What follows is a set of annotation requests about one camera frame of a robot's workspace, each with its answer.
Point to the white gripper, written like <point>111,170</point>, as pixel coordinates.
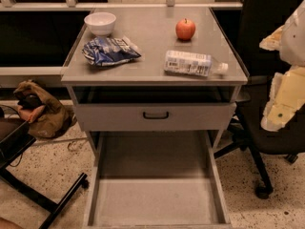
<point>294,40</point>

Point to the grey drawer cabinet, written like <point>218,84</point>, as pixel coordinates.
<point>144,80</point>

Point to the blue label plastic bottle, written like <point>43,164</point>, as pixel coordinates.
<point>192,63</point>

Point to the black stand frame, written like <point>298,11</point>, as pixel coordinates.
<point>14,141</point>

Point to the black office chair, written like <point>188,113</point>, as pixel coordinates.
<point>257,20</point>

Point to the blue chip bag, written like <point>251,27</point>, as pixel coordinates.
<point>109,52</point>

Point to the brown bag on floor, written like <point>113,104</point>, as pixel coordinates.
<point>47,116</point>

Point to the white bowl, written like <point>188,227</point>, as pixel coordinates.
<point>100,23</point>

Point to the red apple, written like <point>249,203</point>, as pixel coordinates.
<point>185,29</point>

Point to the closed drawer with black handle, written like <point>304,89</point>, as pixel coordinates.
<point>154,117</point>

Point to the open grey drawer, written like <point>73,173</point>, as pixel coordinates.
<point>155,180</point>

